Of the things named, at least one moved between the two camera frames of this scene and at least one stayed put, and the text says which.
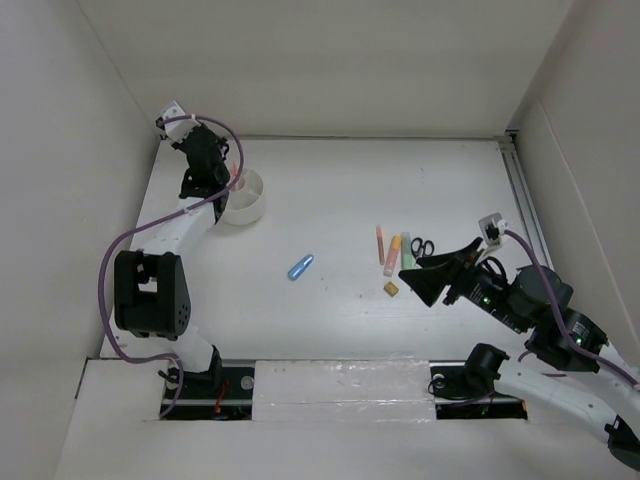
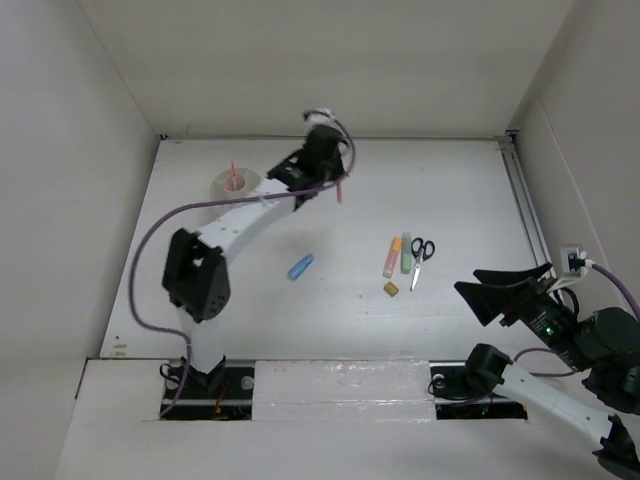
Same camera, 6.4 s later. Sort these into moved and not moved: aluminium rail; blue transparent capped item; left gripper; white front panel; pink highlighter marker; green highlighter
Moved: pink highlighter marker; left gripper
Not moved: aluminium rail; blue transparent capped item; white front panel; green highlighter
